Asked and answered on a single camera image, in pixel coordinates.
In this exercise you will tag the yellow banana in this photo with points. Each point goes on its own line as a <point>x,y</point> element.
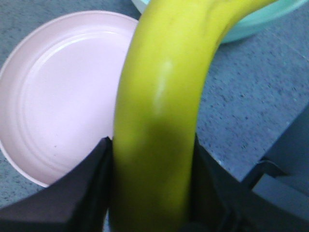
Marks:
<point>157,106</point>

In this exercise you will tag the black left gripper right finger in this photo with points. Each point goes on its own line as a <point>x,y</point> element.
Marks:
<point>220,203</point>

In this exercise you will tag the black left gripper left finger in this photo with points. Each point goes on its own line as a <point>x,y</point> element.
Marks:
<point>77,202</point>

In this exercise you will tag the green bowl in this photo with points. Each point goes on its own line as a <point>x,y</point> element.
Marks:
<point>256,21</point>

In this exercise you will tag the pink plate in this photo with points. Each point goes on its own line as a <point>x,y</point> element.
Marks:
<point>58,89</point>

